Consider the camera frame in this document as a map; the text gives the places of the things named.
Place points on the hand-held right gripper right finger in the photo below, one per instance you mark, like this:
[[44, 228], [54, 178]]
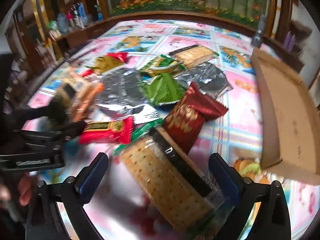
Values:
[[225, 177]]

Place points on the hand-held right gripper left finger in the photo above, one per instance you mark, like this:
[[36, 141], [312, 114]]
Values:
[[91, 180]]

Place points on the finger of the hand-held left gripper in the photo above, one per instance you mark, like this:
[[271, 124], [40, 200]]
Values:
[[75, 131]]

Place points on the red snack packet round emblem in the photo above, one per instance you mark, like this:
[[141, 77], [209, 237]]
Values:
[[105, 130]]

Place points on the orange cracker packet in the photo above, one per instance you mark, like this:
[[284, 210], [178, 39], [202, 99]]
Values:
[[87, 97]]

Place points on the cracker packet green ends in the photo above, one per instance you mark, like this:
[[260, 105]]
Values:
[[160, 175], [192, 55]]

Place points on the cardboard box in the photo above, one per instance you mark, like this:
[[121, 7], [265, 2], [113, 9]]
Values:
[[282, 110]]

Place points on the green pea packet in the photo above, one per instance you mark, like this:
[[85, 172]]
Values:
[[162, 87], [160, 63]]

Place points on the person's left hand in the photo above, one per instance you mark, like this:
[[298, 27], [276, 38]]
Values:
[[25, 190]]

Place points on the printed fruit tablecloth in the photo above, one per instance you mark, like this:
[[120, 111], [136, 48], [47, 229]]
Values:
[[232, 130]]

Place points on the silver foil packet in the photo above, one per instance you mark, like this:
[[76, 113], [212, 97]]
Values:
[[120, 92], [210, 80]]

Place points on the dark red peanut packet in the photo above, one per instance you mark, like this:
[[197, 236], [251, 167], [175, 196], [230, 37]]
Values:
[[185, 120]]

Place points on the yellow red snack packet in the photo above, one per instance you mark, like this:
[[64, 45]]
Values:
[[107, 62]]

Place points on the wooden cabinet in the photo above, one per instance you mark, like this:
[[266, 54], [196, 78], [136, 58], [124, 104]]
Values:
[[82, 33]]

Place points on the row of bottles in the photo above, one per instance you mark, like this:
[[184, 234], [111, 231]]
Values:
[[80, 15]]

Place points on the silver flashlight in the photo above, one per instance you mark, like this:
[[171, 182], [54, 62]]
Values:
[[258, 33]]

